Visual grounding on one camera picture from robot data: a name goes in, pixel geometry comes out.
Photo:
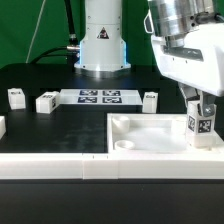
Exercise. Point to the white fence wall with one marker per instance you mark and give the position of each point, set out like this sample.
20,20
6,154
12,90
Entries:
102,166
2,126

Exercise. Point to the white front fence wall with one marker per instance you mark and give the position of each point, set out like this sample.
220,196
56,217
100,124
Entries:
102,166

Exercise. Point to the white square tabletop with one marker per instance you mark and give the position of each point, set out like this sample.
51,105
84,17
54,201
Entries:
152,133

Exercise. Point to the white left fence wall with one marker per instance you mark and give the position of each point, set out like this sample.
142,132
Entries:
2,126

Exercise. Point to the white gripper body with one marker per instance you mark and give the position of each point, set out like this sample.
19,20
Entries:
201,66

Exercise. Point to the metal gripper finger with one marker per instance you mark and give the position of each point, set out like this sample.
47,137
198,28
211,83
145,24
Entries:
207,104
189,93

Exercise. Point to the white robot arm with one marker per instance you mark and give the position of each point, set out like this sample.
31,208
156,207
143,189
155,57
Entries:
102,50

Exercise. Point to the white plate with tags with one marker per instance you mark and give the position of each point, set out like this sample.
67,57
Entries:
99,97

